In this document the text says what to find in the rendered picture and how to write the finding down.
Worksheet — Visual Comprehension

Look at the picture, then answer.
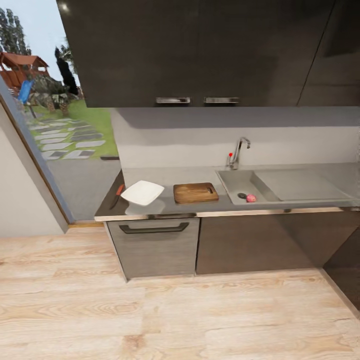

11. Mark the cutting board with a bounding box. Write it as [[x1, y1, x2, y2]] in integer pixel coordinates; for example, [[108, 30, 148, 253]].
[[173, 182, 219, 204]]

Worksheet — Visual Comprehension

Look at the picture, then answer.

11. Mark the parer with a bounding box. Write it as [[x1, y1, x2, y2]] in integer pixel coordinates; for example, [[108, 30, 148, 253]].
[[110, 185, 124, 209]]

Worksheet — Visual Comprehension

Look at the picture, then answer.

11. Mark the vidalia onion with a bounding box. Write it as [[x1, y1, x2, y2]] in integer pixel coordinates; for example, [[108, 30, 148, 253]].
[[246, 194, 257, 203]]

